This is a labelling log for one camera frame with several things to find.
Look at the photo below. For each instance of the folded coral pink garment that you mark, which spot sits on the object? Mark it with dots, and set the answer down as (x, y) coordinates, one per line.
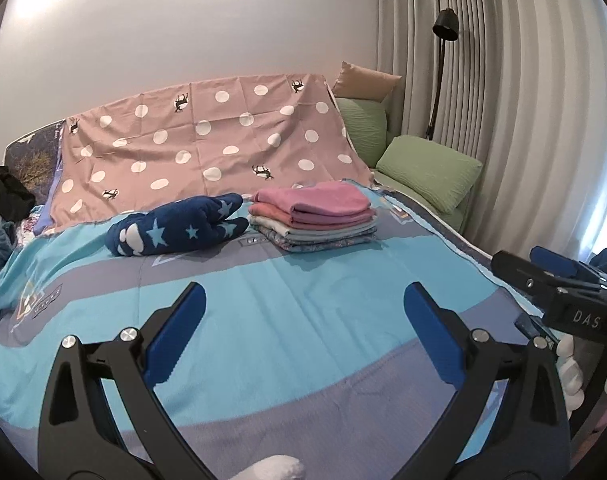
(310, 222)

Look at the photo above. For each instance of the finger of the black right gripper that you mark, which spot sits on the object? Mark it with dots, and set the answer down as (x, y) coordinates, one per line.
(564, 267)

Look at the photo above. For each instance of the green pillow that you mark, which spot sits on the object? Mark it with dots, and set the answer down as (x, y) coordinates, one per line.
(366, 126)
(441, 175)

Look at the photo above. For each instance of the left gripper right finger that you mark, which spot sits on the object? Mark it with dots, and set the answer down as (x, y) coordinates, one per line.
(529, 438)

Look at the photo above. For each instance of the grey curtain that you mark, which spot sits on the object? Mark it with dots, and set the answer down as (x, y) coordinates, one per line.
(524, 91)

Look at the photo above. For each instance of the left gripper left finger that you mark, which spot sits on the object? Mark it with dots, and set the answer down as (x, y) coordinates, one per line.
(78, 436)

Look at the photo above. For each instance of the blue geometric bed blanket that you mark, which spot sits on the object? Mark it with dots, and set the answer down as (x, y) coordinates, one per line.
(307, 355)

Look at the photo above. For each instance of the black floor lamp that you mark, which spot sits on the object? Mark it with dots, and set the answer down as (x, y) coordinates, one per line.
(446, 29)

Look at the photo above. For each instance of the navy star fleece garment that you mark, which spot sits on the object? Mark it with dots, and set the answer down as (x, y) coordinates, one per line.
(196, 223)

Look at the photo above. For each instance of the green pillow near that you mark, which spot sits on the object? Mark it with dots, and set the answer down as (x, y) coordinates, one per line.
(441, 175)

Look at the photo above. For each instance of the right hand white glove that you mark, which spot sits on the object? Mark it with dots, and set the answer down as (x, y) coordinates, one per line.
(571, 374)

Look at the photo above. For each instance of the folded floral garment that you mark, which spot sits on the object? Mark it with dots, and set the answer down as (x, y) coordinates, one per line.
(299, 247)

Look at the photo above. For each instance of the black clothes pile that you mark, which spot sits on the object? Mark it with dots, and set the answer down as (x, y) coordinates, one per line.
(16, 201)

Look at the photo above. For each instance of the dark patterned headboard pillow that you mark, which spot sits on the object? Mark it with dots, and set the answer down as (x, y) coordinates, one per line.
(33, 159)

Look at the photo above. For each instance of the green pillow far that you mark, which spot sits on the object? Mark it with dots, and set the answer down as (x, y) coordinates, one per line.
(366, 126)

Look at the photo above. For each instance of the folded white garment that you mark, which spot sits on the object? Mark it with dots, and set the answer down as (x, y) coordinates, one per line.
(307, 234)

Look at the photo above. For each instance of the pink polka dot sheet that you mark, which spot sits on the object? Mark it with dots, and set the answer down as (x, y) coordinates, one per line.
(209, 137)

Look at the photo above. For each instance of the tan cushion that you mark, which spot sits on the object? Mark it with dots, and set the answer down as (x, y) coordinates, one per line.
(360, 83)

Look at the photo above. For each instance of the left hand white glove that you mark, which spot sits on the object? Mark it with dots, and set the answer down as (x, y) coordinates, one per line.
(276, 467)

